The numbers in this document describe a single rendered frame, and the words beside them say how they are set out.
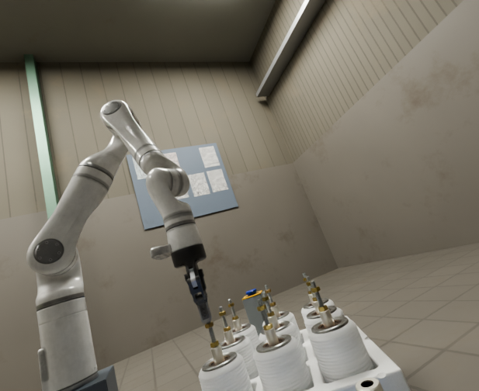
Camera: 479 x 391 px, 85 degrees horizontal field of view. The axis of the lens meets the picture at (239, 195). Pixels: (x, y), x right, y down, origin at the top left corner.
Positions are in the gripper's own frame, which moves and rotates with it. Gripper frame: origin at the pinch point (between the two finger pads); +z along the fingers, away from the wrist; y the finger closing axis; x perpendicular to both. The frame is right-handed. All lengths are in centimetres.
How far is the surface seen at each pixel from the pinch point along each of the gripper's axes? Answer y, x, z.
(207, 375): -3.8, 2.4, 10.6
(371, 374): -12.9, -24.5, 17.1
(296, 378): -7.4, -13.0, 15.5
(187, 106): 259, -32, -239
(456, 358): 15, -60, 35
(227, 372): -4.6, -1.4, 11.1
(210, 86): 271, -76, -273
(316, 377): -6.0, -16.9, 17.2
